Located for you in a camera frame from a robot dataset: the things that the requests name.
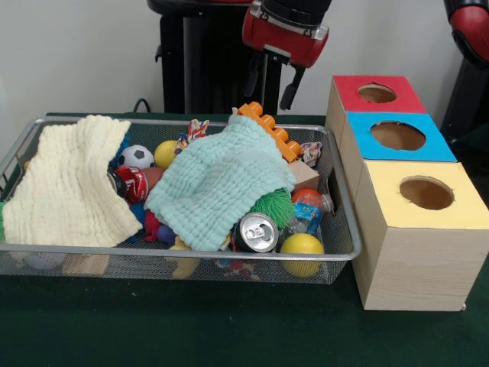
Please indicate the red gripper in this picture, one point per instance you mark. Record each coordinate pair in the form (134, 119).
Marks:
(286, 40)

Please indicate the clear bottle with blue label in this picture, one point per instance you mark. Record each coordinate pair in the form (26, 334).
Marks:
(305, 212)

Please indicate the shallow mesh bin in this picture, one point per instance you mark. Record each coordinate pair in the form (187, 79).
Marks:
(114, 253)

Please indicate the wooden box with three holes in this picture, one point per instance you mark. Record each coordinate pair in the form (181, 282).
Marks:
(420, 267)

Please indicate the orange toy building block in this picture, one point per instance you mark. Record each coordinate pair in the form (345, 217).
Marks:
(267, 124)

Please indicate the mint green cloth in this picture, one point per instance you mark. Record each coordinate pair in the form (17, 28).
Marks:
(221, 183)

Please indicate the red orange ball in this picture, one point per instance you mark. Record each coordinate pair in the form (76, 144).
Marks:
(304, 194)

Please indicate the green spiky ball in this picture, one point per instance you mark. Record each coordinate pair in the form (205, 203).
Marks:
(273, 206)

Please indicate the yellow ball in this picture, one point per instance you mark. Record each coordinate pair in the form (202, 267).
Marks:
(165, 154)
(302, 243)

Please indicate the silver drink can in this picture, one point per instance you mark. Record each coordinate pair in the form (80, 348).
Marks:
(256, 233)

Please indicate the small soccer ball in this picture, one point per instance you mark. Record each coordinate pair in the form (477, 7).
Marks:
(135, 156)

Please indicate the crushed red can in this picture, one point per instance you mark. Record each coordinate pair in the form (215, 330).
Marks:
(133, 183)

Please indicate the dark green table cloth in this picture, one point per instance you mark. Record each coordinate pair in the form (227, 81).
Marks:
(229, 329)
(477, 145)

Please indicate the cream cloth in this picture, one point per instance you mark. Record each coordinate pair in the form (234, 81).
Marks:
(68, 183)

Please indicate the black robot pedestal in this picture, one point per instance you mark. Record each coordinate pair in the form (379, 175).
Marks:
(214, 57)

